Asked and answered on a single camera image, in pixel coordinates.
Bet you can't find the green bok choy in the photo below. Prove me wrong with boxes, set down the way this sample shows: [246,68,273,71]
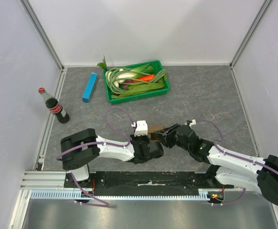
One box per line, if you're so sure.
[130,64,155,74]

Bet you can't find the green plastic crate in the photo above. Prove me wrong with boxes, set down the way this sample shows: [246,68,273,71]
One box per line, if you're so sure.
[98,60,170,104]

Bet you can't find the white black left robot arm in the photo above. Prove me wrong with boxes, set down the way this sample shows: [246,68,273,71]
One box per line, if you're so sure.
[56,128,164,187]

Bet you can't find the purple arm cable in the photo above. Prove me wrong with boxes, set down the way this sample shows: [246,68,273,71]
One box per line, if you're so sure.
[55,106,136,161]
[196,119,278,186]

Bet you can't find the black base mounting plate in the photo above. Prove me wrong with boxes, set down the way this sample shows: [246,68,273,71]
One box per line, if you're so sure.
[64,170,235,197]

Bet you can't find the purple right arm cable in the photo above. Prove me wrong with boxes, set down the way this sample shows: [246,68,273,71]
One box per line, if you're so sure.
[196,119,278,186]

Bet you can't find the light blue cable duct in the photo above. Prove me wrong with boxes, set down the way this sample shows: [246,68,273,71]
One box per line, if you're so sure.
[31,188,214,200]

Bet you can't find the orange carrot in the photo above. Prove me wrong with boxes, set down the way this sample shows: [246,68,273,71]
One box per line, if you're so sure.
[138,74,155,82]

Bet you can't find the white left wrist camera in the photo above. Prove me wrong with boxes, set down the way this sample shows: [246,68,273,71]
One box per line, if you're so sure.
[131,120,148,136]

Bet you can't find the green long beans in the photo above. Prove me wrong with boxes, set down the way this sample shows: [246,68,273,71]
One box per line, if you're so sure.
[105,67,167,99]

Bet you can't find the cola glass bottle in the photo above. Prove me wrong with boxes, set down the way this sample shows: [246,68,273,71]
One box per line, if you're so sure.
[38,87,70,124]

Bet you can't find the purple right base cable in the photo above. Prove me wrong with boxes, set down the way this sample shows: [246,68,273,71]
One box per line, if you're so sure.
[207,187,247,207]

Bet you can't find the blue rectangular box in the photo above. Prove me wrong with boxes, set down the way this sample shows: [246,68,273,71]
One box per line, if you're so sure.
[82,73,97,103]

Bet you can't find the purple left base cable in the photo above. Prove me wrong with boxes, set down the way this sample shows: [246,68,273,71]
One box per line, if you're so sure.
[69,173,110,207]

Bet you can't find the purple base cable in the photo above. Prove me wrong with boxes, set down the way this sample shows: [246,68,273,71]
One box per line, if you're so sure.
[207,187,247,207]
[69,173,110,207]

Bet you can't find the large green leaf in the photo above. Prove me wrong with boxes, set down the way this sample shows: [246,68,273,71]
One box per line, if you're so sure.
[118,83,164,98]

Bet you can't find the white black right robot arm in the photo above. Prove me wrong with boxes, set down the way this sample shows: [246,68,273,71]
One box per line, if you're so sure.
[154,124,278,206]

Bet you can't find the brown cardboard box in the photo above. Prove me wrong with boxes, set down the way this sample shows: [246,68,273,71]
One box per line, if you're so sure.
[148,125,165,141]

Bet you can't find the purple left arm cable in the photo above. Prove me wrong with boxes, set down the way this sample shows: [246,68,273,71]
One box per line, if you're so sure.
[55,106,136,161]

